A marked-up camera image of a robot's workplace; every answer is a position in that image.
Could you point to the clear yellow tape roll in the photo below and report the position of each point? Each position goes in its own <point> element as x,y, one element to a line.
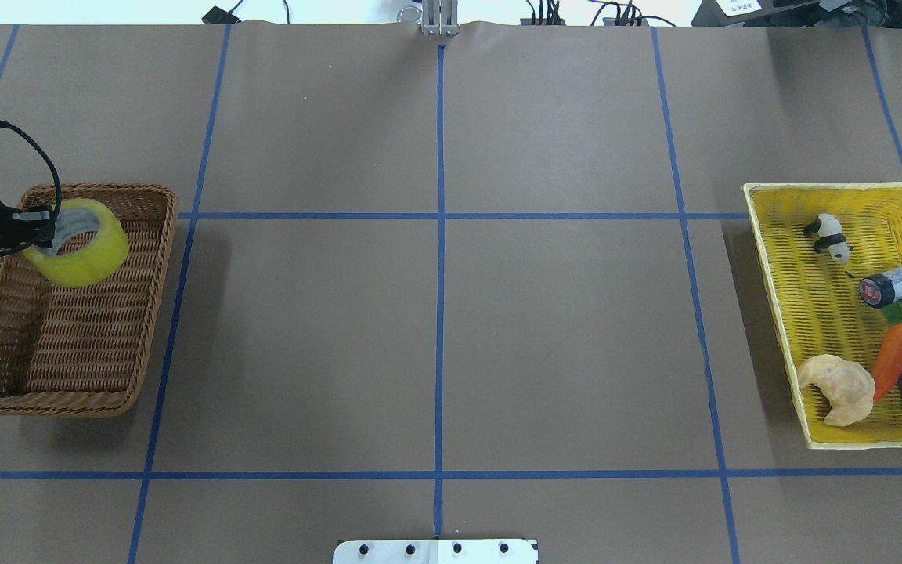
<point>88,246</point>

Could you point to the brown wicker basket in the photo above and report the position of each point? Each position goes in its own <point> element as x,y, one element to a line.
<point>84,352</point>

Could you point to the yellow plastic basket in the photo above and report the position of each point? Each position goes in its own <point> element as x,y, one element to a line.
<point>814,300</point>

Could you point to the panda figurine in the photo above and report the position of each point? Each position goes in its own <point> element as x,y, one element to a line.
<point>829,239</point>

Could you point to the toy bread croissant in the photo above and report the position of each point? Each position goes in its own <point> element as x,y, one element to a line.
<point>846,385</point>

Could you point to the small labelled can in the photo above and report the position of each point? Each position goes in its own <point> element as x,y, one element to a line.
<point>881,289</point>

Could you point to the toy carrot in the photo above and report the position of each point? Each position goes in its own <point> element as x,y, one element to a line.
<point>887,369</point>

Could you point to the aluminium frame post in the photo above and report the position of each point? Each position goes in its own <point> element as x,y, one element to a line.
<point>439,17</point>

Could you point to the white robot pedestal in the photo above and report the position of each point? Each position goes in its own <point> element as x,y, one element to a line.
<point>493,550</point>

